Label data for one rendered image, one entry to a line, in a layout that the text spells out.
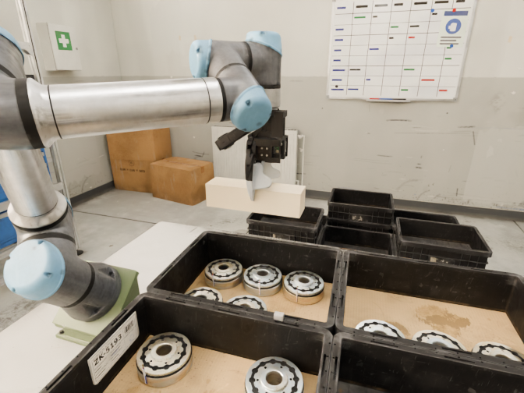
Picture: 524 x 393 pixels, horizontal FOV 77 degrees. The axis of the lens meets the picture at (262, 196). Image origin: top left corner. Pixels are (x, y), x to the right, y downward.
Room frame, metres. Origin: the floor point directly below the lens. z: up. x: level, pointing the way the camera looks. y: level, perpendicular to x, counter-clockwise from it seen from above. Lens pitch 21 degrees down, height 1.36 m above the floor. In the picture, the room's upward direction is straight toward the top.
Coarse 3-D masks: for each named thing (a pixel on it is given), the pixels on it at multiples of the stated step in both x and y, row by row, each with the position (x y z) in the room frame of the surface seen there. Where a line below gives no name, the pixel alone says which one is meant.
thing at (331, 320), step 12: (252, 240) 0.81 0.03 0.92; (264, 240) 0.80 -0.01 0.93; (276, 240) 0.80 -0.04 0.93; (336, 252) 0.74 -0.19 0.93; (336, 264) 0.68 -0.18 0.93; (336, 276) 0.63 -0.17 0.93; (336, 288) 0.59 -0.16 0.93; (192, 300) 0.55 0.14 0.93; (204, 300) 0.55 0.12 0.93; (336, 300) 0.55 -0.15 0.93; (252, 312) 0.51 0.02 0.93; (264, 312) 0.51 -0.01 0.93; (312, 324) 0.48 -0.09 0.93; (324, 324) 0.48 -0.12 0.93
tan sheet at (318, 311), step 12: (204, 276) 0.78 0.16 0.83; (192, 288) 0.72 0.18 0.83; (240, 288) 0.72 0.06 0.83; (324, 288) 0.72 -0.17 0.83; (264, 300) 0.67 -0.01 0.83; (276, 300) 0.67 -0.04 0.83; (288, 300) 0.67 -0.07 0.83; (324, 300) 0.67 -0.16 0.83; (288, 312) 0.63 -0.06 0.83; (300, 312) 0.63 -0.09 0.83; (312, 312) 0.63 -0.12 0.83; (324, 312) 0.63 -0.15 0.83
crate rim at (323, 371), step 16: (176, 304) 0.54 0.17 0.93; (192, 304) 0.53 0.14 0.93; (208, 304) 0.53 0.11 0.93; (112, 320) 0.49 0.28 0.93; (256, 320) 0.49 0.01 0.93; (272, 320) 0.49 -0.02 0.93; (288, 320) 0.49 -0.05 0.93; (96, 336) 0.45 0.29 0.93; (80, 352) 0.41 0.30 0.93; (64, 368) 0.38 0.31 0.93; (320, 368) 0.38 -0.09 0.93; (48, 384) 0.35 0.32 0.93; (320, 384) 0.35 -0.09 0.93
